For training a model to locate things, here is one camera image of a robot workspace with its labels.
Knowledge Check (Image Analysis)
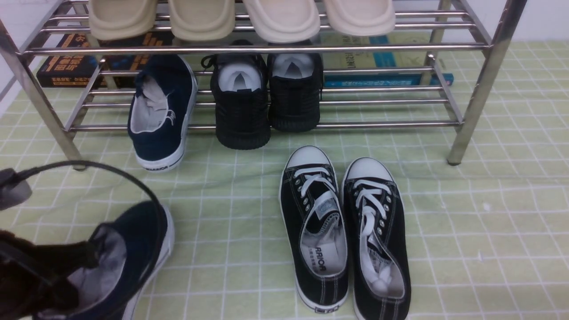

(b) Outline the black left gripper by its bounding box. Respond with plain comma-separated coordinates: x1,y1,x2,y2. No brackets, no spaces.
0,230,98,320

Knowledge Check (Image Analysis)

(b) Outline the navy slip-on shoe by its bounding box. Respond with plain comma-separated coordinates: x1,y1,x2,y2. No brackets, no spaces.
33,201,175,320
128,55,198,172

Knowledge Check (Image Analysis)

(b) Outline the stainless steel shoe rack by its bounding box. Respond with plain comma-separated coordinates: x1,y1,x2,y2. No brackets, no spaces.
1,0,527,172

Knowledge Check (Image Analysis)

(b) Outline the black orange book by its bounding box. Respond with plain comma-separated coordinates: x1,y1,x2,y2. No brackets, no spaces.
36,31,173,88

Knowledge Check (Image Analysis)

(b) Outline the beige slipper far left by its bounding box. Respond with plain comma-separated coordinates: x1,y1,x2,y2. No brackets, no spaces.
88,0,158,40

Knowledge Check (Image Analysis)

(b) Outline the beige slipper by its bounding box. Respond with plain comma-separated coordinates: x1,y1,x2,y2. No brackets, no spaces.
168,0,236,42
88,0,158,40

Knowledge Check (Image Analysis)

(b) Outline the black knit sneaker left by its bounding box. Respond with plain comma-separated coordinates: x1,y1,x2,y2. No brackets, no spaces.
201,53,271,150

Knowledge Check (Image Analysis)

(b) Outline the black knit sneaker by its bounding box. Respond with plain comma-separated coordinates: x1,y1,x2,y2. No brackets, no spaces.
201,53,271,150
267,52,325,133

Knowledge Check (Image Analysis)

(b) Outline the black canvas sneaker left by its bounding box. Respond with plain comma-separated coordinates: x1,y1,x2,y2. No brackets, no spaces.
279,146,349,314

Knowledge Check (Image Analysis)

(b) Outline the black canvas sneaker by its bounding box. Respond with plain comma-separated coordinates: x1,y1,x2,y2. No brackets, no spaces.
279,146,349,314
340,157,411,320

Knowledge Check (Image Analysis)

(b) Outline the black knit sneaker right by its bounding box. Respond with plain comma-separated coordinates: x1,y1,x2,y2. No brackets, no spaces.
267,52,325,133

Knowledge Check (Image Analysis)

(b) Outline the black canvas sneaker right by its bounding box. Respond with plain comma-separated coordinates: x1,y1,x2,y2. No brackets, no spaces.
340,157,411,320

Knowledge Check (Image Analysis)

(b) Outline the cream slipper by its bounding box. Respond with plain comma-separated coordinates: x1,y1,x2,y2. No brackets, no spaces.
243,0,321,43
324,0,396,36

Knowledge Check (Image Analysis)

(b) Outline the cream slipper far right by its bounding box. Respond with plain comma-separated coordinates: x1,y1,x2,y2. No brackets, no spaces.
324,0,396,36

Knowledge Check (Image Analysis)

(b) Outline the green checkered tablecloth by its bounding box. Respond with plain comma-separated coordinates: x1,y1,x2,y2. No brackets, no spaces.
1,41,569,320

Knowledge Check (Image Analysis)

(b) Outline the black cable loop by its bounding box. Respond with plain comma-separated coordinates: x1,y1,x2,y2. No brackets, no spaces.
0,160,168,320

